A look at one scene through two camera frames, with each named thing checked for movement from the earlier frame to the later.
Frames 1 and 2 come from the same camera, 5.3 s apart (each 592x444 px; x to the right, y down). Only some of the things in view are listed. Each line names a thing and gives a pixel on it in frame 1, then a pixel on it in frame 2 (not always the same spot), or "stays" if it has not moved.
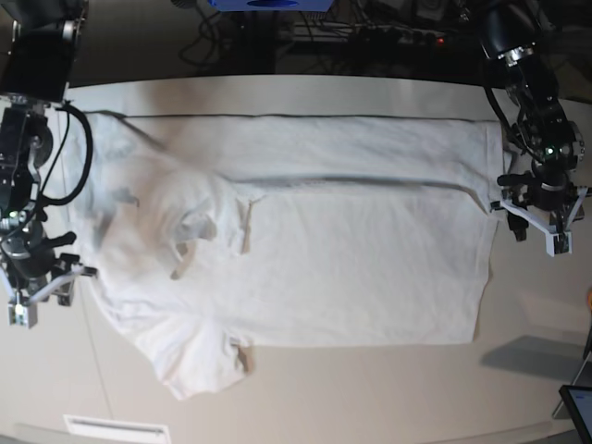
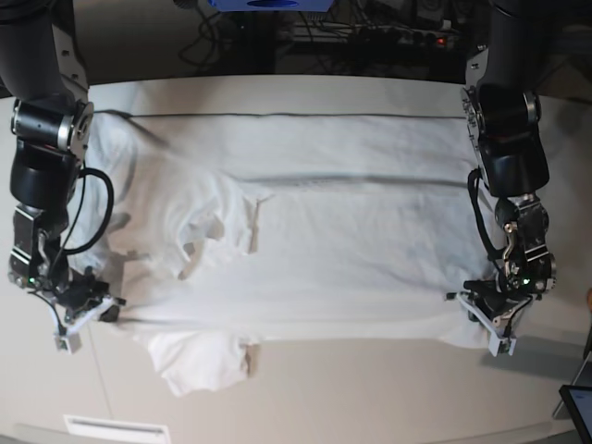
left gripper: x=30 y=261 -> x=83 y=292
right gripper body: x=542 y=189 -> x=490 y=297
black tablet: x=578 y=400 stays
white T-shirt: x=203 y=236 stays
